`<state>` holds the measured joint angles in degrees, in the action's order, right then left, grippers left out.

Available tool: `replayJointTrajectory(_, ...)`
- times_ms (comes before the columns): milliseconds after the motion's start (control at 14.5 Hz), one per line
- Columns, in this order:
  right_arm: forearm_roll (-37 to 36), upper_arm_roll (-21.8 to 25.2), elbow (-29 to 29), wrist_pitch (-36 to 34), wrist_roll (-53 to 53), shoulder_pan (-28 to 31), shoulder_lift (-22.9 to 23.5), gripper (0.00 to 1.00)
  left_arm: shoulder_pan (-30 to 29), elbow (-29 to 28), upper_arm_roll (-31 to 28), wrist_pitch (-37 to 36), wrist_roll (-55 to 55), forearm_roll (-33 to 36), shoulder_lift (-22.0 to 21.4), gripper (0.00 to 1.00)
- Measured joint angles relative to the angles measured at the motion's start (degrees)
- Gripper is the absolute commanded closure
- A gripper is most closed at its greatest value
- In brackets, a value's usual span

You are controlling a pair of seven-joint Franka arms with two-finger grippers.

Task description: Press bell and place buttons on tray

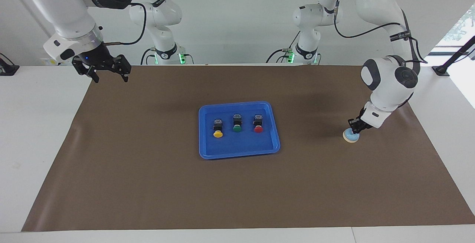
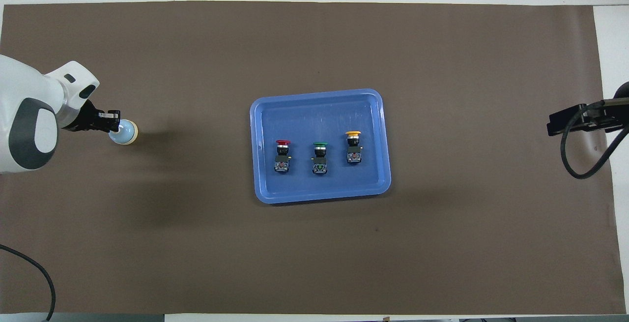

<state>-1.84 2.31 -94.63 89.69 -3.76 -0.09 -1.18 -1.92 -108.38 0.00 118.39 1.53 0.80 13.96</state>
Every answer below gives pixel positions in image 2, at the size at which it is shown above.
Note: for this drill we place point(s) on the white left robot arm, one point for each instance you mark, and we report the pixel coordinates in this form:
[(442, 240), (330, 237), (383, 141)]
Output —
[(24, 96)]

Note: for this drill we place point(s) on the yellow push button switch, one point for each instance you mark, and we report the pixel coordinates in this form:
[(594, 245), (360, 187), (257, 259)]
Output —
[(353, 155)]

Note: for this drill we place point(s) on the brown table mat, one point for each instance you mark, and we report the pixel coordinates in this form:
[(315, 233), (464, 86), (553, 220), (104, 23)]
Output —
[(196, 243)]

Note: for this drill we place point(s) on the red push button switch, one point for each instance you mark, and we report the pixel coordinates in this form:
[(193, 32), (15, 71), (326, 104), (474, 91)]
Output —
[(282, 163)]

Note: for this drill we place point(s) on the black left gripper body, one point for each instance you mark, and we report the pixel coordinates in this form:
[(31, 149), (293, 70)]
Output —
[(83, 120)]

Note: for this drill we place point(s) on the blue plastic tray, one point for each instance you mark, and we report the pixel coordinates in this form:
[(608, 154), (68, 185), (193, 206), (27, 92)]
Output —
[(295, 115)]

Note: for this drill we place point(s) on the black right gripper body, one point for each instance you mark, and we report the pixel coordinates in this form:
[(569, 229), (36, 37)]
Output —
[(612, 113)]

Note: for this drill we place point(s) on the green push button switch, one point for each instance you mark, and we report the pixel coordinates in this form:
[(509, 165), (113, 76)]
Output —
[(319, 165)]

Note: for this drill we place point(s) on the light blue call bell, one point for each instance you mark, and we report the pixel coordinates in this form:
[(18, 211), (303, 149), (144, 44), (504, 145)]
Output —
[(127, 132)]

